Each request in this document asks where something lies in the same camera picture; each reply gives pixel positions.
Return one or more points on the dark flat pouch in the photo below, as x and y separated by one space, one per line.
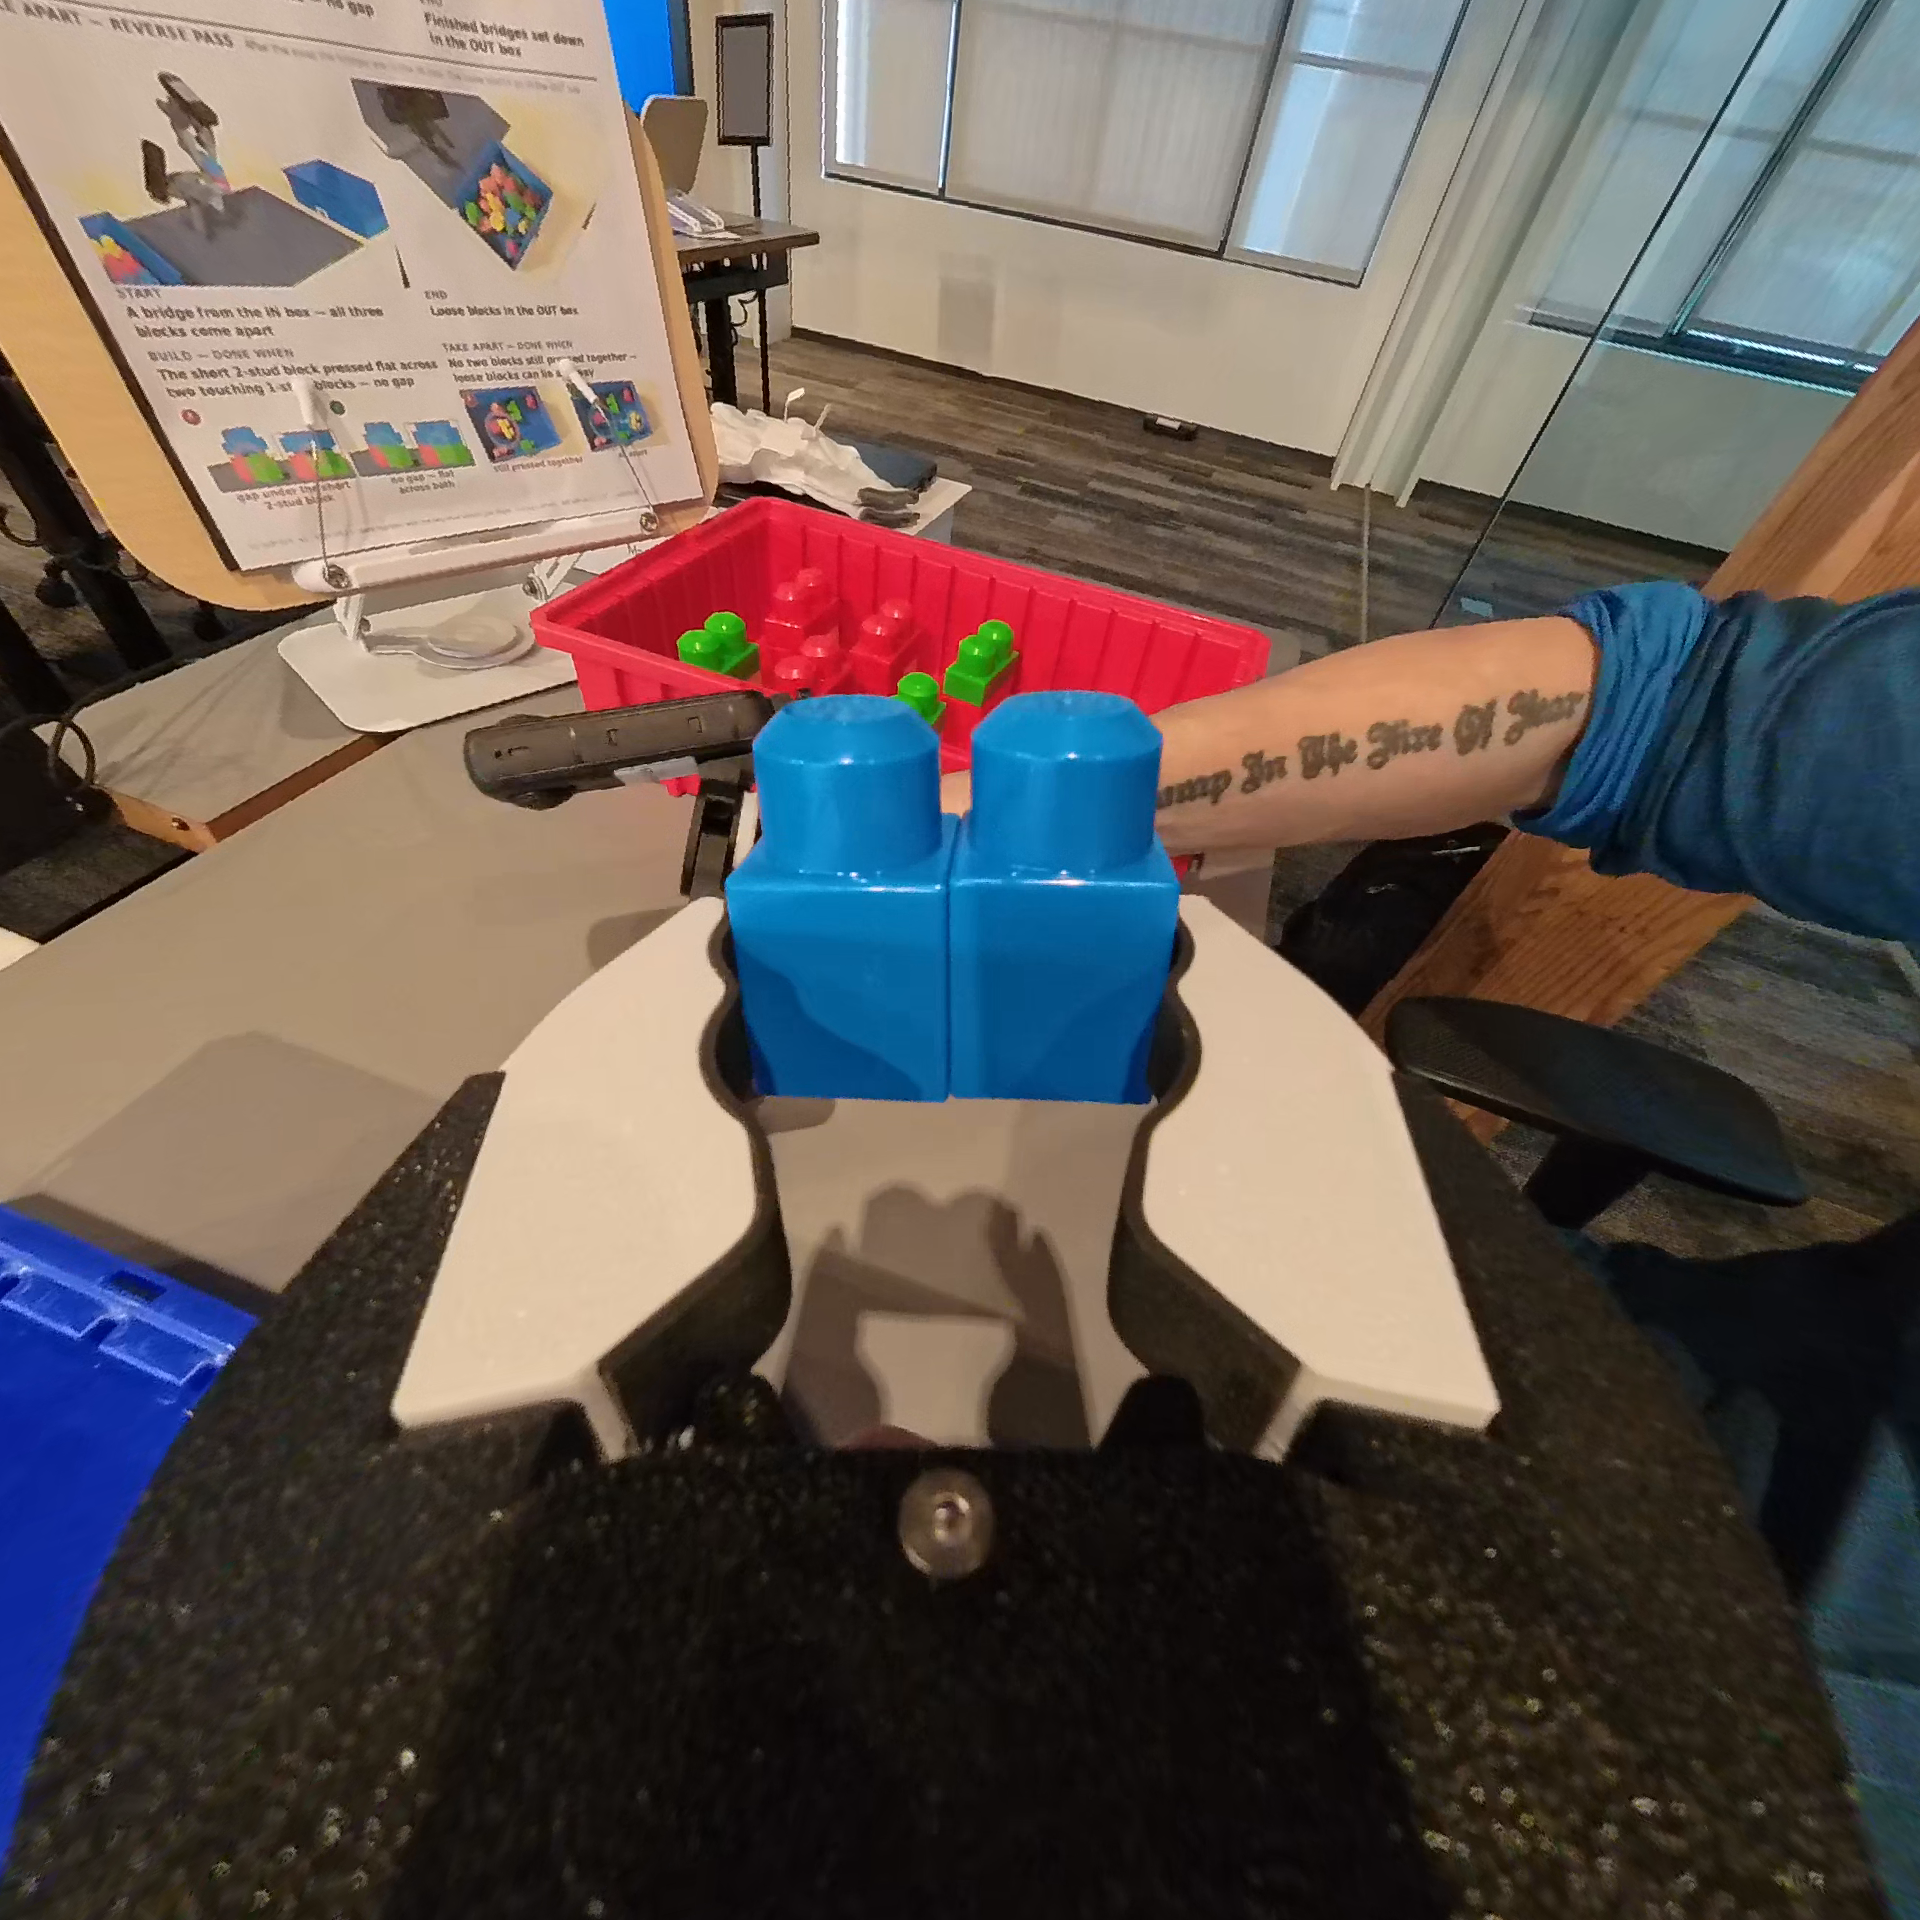
897 481

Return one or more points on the blue one-stud mega block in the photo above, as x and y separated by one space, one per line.
841 961

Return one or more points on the printed instruction sheet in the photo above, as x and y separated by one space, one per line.
376 227

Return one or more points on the black bag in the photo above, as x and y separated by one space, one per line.
1396 929

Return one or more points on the red two-stud mega block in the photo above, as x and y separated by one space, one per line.
817 670
888 639
804 609

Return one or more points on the blue plastic bin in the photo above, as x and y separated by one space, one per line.
75 1427

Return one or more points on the black office chair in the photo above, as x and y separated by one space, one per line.
1576 1080

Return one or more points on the blue lit monitor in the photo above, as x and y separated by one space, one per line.
679 47

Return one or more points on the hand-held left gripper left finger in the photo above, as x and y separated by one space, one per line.
600 1187

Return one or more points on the white stand base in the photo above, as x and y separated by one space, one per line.
376 675

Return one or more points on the person's right forearm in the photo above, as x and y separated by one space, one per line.
1350 735

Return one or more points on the window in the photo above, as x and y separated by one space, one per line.
1110 107

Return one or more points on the light wooden chair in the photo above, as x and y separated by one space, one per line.
679 143

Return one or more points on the background desk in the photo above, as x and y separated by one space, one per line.
749 236

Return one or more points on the white cloth pile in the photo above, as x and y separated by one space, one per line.
781 450

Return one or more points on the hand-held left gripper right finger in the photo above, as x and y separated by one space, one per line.
1306 1187

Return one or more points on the red plastic bin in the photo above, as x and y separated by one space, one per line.
1049 587

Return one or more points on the green two-stud mega block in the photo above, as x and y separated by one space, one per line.
983 670
717 649
919 698

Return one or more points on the screen on pole stand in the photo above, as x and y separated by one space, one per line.
745 76

